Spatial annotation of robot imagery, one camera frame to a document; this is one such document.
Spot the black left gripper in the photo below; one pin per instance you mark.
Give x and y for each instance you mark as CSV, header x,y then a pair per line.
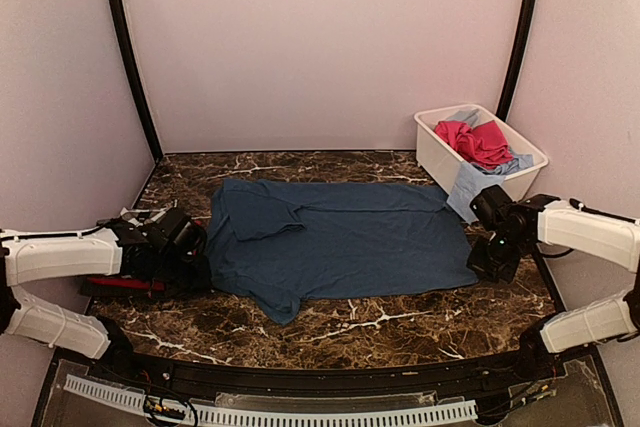
x,y
200,285

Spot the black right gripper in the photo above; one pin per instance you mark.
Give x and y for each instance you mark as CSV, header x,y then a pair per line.
x,y
476,262

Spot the blue garment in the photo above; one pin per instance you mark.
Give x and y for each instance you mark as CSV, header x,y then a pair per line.
x,y
283,243

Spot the black white plaid shirt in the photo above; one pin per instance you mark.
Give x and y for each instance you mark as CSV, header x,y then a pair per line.
x,y
142,216

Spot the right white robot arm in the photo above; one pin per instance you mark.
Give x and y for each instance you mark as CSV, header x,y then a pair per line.
x,y
517,227

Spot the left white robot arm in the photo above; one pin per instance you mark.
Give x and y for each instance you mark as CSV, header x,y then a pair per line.
x,y
27,257

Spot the white plastic laundry bin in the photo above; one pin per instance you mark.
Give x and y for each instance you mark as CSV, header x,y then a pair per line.
x,y
442,162

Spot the light blue cloth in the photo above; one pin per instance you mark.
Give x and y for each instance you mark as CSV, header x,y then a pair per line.
x,y
472,178

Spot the folded red t-shirt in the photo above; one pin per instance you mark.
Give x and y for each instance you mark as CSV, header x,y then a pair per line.
x,y
159,259

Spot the pink garment in bin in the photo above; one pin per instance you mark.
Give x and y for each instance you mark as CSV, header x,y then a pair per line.
x,y
484,145

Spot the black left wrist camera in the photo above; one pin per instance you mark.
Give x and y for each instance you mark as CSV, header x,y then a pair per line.
x,y
175,233

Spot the black front rail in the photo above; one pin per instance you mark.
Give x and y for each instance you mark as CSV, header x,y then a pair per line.
x,y
473,376

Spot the white slotted cable duct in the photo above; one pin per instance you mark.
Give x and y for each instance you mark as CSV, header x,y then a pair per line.
x,y
233,410

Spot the right black frame post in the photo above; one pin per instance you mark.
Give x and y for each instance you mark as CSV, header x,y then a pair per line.
x,y
516,58

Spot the black frame post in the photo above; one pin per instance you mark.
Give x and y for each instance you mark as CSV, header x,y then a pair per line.
x,y
119,20
516,58

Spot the left black frame post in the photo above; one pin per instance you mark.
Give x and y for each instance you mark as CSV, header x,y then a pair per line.
x,y
119,20

